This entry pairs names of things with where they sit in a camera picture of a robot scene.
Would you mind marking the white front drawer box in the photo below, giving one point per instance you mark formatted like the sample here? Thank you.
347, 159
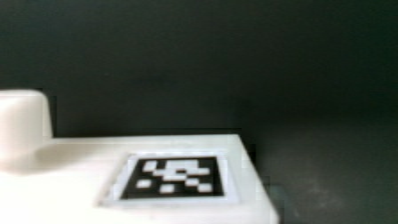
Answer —
141, 180

